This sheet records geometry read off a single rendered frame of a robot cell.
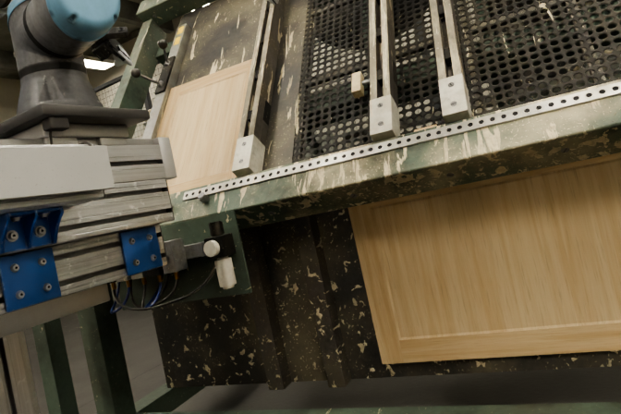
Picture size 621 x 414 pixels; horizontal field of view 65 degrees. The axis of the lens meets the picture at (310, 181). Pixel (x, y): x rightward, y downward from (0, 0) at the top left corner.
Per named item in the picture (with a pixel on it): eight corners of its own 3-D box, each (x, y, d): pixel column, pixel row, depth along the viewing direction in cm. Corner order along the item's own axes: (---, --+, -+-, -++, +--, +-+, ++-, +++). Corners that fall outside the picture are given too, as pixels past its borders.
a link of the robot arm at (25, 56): (73, 82, 102) (60, 19, 103) (101, 60, 93) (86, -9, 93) (8, 80, 93) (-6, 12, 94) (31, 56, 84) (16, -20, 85)
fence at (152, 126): (127, 213, 171) (119, 208, 168) (183, 33, 224) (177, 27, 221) (139, 211, 169) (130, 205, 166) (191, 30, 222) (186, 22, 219)
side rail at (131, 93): (91, 233, 186) (66, 219, 178) (158, 39, 247) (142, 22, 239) (102, 230, 183) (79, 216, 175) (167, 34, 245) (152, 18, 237)
